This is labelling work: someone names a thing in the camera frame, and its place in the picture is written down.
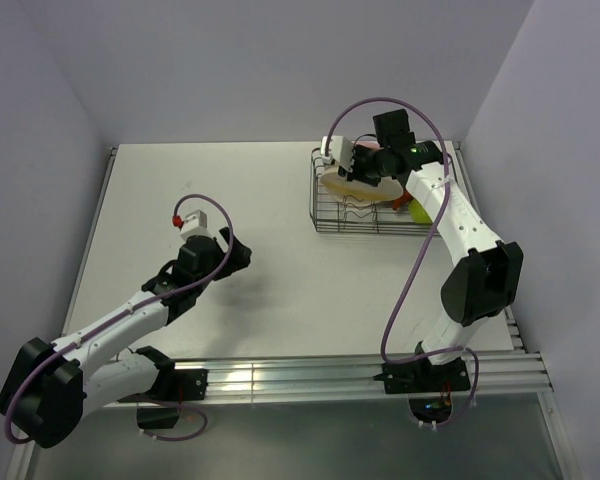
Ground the pink plastic plate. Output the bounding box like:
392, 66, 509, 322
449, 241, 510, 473
355, 141, 382, 150

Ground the yellow and cream floral plate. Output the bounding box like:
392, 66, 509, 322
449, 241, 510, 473
319, 167, 404, 205

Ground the orange and black cup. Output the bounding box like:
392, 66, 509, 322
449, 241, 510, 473
392, 191, 413, 211

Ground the black wire dish rack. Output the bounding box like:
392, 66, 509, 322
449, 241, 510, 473
309, 148, 430, 236

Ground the white and green square bowl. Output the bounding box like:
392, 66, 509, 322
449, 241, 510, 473
408, 199, 433, 225

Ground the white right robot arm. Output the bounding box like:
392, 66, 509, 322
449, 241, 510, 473
350, 109, 523, 390

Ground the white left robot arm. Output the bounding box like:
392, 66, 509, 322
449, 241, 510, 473
0, 227, 252, 448

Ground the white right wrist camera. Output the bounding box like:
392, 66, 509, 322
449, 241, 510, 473
320, 136, 354, 172

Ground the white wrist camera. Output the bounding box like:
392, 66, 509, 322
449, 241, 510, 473
172, 210, 211, 242
320, 136, 354, 172

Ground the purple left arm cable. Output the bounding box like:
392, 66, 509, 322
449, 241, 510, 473
3, 193, 235, 446

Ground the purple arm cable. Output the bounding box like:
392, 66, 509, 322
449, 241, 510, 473
3, 193, 235, 446
324, 97, 481, 426

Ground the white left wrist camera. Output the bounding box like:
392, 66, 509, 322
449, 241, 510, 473
172, 210, 211, 242

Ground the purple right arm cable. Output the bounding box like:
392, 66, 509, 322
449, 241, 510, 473
324, 97, 481, 426

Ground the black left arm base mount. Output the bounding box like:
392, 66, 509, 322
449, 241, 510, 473
124, 368, 209, 437

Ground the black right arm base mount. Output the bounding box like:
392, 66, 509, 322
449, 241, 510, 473
373, 358, 471, 424

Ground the aluminium extrusion rail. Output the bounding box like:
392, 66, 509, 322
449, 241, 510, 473
27, 352, 554, 411

